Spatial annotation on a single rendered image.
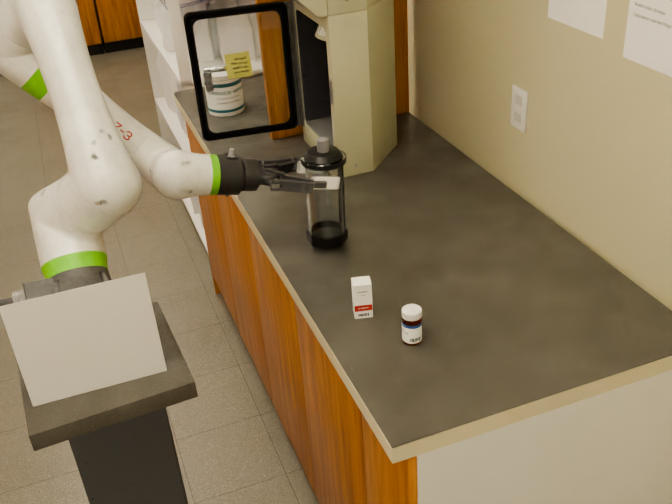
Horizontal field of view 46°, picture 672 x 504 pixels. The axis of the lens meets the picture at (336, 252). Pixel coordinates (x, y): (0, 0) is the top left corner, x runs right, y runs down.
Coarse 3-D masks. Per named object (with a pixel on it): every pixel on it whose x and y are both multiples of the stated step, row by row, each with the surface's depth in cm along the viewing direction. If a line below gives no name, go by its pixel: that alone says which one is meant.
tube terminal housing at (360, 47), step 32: (352, 0) 207; (384, 0) 220; (352, 32) 211; (384, 32) 224; (352, 64) 215; (384, 64) 228; (352, 96) 220; (384, 96) 232; (352, 128) 225; (384, 128) 236; (352, 160) 230
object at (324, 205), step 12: (336, 168) 184; (324, 192) 187; (336, 192) 188; (312, 204) 190; (324, 204) 188; (336, 204) 189; (312, 216) 192; (324, 216) 190; (336, 216) 191; (312, 228) 194; (324, 228) 192; (336, 228) 193
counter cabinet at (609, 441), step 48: (192, 144) 309; (240, 240) 256; (240, 288) 281; (288, 336) 219; (288, 384) 236; (336, 384) 179; (288, 432) 257; (336, 432) 191; (528, 432) 150; (576, 432) 156; (624, 432) 161; (336, 480) 204; (384, 480) 160; (432, 480) 147; (480, 480) 152; (528, 480) 157; (576, 480) 163; (624, 480) 170
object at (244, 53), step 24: (216, 24) 231; (240, 24) 233; (264, 24) 234; (216, 48) 234; (240, 48) 236; (264, 48) 238; (216, 72) 238; (240, 72) 240; (264, 72) 241; (216, 96) 242; (240, 96) 243; (264, 96) 245; (216, 120) 245; (240, 120) 247; (264, 120) 249
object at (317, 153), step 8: (320, 144) 184; (328, 144) 185; (312, 152) 186; (320, 152) 185; (328, 152) 185; (336, 152) 185; (312, 160) 184; (320, 160) 183; (328, 160) 183; (336, 160) 184
